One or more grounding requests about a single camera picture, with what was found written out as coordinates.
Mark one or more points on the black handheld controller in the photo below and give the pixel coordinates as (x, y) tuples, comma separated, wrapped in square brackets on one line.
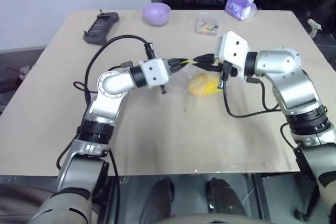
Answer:
[(101, 27)]

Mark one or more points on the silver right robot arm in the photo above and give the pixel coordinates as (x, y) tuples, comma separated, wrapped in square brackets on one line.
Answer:
[(275, 61)]

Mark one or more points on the white glue gun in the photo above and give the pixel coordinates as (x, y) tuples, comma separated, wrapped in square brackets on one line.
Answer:
[(314, 26)]

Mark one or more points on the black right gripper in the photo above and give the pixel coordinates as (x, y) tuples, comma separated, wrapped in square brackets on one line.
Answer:
[(231, 71)]

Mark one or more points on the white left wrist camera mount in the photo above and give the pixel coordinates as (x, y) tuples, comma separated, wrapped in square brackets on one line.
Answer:
[(155, 73)]

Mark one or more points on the clear zip bag yellow seal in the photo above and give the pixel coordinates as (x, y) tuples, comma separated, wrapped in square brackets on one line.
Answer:
[(181, 79)]

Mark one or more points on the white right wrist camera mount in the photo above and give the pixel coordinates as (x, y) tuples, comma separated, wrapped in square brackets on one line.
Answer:
[(235, 47)]

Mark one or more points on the yellow item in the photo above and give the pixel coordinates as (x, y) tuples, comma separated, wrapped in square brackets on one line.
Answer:
[(200, 83)]

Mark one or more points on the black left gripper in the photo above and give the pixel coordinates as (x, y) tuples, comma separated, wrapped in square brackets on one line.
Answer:
[(172, 66)]

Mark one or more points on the purple plastic bowl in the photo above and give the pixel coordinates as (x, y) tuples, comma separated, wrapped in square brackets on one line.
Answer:
[(156, 14)]

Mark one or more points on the clear box with colourful bits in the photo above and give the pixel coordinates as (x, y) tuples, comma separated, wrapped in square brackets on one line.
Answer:
[(208, 24)]

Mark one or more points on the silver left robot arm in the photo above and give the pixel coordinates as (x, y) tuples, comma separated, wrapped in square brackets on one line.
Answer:
[(115, 82)]

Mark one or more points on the purple tissue pack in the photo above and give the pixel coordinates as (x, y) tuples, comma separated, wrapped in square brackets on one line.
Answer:
[(240, 6)]

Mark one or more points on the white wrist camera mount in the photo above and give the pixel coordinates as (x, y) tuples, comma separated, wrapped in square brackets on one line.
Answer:
[(155, 73), (235, 47)]

